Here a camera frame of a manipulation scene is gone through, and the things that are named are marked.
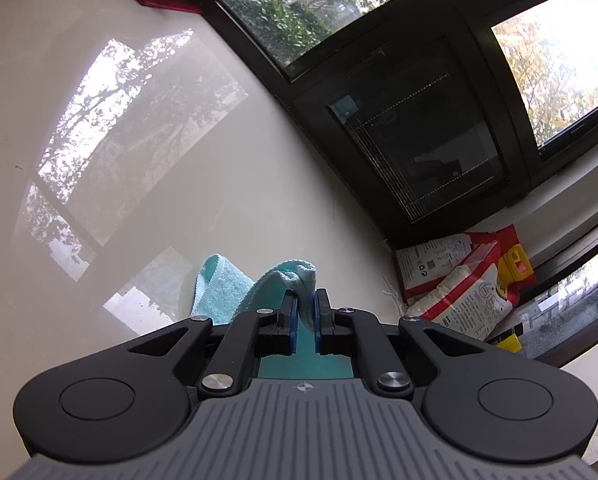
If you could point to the red and white rice bag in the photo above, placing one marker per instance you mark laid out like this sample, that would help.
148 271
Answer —
479 305

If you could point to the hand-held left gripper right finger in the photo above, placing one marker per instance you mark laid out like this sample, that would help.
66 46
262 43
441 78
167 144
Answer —
320 320

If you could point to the yellow and black object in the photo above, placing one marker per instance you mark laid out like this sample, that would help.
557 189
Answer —
509 341

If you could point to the window with dark frame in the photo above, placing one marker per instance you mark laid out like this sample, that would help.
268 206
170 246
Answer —
289 5
554 60
569 310

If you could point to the light blue towel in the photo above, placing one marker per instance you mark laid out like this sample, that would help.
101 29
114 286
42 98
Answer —
219 290

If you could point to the dark glass panel with blinds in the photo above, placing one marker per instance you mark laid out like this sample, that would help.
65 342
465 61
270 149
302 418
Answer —
419 135

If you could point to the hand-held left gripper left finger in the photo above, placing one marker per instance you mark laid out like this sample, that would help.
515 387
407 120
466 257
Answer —
291 325

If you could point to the yellow package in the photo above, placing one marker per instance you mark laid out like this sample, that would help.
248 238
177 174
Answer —
519 267

